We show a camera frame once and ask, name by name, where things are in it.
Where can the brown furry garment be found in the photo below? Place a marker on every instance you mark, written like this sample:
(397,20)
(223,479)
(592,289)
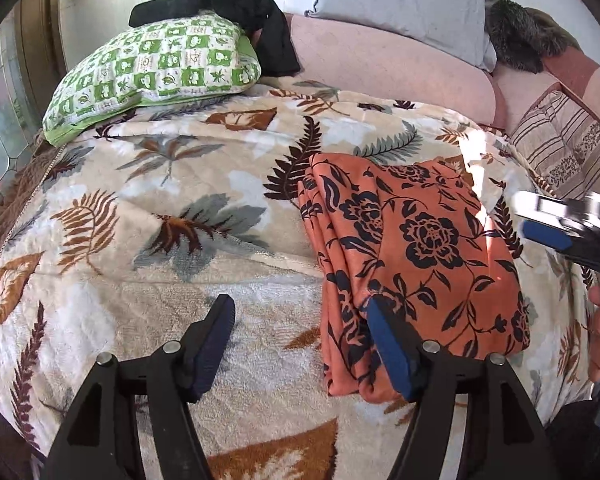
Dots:
(520,35)

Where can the wooden door frame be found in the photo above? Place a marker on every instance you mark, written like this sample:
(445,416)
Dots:
(42,25)

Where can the person's right hand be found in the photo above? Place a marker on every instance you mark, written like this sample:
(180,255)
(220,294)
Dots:
(599,335)

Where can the stained glass door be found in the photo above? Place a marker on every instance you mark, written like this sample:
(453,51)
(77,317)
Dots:
(5,120)

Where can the orange floral shirt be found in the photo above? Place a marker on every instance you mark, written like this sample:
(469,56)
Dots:
(430,270)

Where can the person's dark trousers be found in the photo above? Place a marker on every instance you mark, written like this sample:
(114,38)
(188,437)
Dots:
(580,445)

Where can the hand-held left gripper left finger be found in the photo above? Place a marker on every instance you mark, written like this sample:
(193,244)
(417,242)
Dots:
(210,355)

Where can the leaf-print fleece blanket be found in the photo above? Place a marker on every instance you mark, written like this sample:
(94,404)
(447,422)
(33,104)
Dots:
(155,260)

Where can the pink bolster cushion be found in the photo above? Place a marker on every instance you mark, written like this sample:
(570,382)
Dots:
(390,70)

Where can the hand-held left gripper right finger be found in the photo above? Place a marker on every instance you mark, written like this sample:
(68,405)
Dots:
(392,355)

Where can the striped brown cushion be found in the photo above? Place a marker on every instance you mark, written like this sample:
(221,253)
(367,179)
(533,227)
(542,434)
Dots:
(565,145)

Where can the black garment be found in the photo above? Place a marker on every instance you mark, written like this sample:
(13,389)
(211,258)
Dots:
(275,40)

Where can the pink padded headboard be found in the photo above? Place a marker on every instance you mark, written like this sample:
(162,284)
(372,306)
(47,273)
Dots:
(580,80)

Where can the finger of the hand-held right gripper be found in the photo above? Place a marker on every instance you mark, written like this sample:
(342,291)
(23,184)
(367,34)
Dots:
(547,236)
(545,207)

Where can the light blue pillow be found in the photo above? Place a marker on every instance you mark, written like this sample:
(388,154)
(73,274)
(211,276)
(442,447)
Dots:
(405,5)

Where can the green patterned pillow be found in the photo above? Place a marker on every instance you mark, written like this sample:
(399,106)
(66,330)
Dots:
(155,70)

